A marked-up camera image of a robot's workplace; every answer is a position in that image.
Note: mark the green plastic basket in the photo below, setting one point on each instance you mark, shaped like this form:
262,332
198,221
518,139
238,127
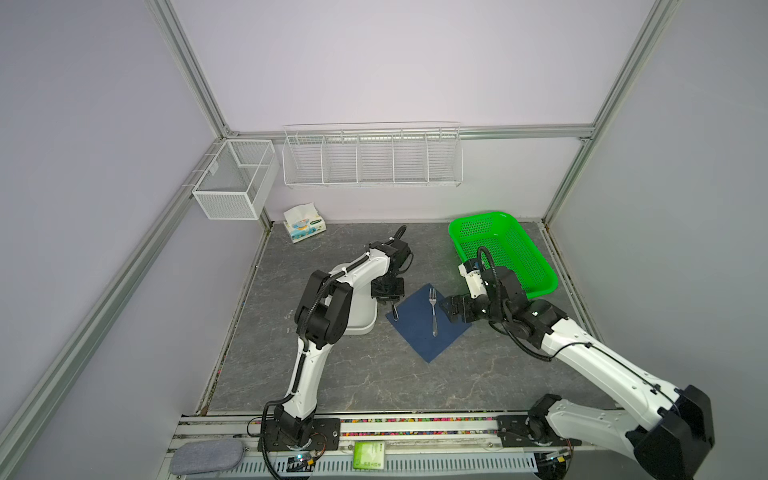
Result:
510,246

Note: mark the white mesh box basket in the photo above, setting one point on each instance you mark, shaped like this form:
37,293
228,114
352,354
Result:
238,179

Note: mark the white wire shelf rack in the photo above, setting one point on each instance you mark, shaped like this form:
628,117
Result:
373,154

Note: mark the silver fork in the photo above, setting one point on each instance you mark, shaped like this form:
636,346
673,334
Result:
432,298

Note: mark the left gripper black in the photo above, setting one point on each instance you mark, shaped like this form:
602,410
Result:
376,293

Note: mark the tissue pack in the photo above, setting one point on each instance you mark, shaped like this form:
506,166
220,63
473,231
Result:
303,221

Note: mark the grey cloth pad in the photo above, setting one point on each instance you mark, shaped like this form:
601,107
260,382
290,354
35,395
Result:
208,456

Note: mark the green small box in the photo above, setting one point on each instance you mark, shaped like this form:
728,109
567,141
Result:
369,455

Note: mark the blue paper napkin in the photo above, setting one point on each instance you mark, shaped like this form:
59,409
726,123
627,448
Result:
415,325

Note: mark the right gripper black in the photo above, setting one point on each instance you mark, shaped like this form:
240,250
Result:
465,301

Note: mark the white rectangular dish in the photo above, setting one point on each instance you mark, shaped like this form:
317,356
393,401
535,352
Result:
363,310

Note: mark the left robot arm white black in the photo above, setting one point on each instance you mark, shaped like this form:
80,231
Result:
343,301

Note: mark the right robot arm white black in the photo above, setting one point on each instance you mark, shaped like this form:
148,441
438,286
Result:
667,430

